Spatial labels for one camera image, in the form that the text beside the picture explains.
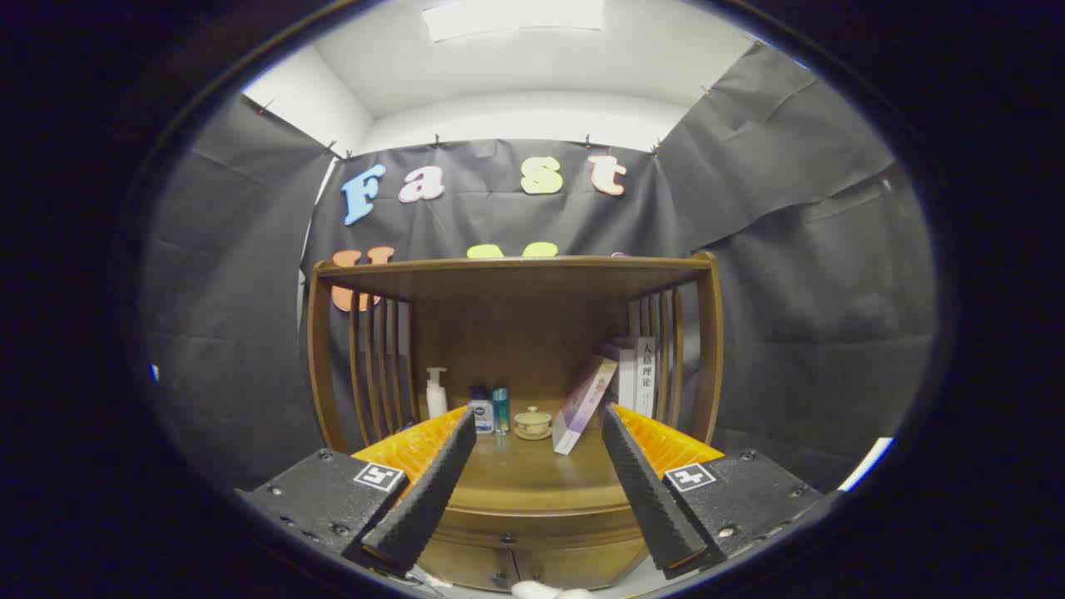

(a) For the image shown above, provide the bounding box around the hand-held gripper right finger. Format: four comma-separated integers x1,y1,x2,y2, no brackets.
601,403,845,581

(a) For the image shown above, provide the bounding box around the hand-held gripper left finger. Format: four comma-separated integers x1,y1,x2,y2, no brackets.
235,406,478,579

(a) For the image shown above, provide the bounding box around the wooden drawer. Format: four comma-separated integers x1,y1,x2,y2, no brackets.
428,503,654,550

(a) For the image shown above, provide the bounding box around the wooden cabinet door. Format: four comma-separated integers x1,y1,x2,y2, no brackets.
416,541,518,592
518,545,650,590

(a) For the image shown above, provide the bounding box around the wooden countertop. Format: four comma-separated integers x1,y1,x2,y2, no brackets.
439,399,633,512

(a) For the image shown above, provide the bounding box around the wooden cabinet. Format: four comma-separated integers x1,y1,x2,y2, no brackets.
306,252,726,593

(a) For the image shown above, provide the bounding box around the purple cover book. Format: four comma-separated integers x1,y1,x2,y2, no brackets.
552,356,619,456

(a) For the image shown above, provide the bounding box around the white spine book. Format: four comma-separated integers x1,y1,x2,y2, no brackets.
635,336,657,418

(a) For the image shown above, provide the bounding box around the dark patterned cover book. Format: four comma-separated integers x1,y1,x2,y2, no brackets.
601,341,638,410

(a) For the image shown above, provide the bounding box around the cream lidded tea cup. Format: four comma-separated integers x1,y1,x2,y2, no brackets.
513,406,553,440

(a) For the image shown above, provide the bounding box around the white box appliance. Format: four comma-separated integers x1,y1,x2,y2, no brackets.
836,437,895,493

